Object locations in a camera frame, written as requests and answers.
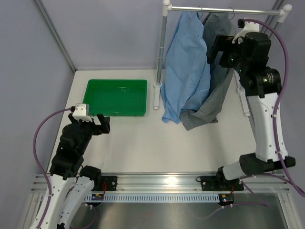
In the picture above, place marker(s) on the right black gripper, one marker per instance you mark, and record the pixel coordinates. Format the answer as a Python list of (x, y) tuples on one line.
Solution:
[(223, 44)]

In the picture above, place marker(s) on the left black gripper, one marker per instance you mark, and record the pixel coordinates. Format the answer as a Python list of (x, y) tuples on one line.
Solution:
[(104, 126)]

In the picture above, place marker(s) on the light blue shirt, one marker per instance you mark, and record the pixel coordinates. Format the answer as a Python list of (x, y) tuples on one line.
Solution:
[(187, 74)]

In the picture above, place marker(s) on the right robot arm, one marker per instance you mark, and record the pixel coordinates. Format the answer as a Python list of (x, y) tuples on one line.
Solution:
[(248, 56)]

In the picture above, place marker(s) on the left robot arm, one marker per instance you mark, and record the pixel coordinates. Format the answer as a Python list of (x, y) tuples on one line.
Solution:
[(69, 182)]

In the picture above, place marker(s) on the green plastic tray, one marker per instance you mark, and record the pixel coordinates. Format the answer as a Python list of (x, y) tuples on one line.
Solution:
[(116, 97)]

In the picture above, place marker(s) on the white metal clothes rack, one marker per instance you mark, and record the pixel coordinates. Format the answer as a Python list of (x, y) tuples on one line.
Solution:
[(280, 9)]

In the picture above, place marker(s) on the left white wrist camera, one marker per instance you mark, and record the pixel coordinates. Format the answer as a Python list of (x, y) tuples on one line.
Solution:
[(81, 113)]

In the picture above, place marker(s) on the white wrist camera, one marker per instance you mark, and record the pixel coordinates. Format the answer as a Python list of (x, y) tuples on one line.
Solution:
[(247, 26), (81, 113)]

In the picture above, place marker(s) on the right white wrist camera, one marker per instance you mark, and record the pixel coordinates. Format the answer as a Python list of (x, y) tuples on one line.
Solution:
[(247, 26)]

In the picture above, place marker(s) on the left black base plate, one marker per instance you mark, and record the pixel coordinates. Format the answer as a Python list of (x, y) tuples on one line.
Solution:
[(105, 183)]

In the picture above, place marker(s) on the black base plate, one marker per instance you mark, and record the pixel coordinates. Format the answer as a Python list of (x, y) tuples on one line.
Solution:
[(105, 183), (214, 183)]

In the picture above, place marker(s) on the aluminium mounting rail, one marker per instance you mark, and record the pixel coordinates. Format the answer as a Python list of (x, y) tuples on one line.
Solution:
[(186, 182)]

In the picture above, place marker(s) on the white slotted cable duct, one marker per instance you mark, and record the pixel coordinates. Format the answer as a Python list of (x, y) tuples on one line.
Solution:
[(159, 198)]

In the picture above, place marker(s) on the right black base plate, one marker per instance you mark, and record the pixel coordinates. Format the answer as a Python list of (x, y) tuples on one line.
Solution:
[(214, 183)]

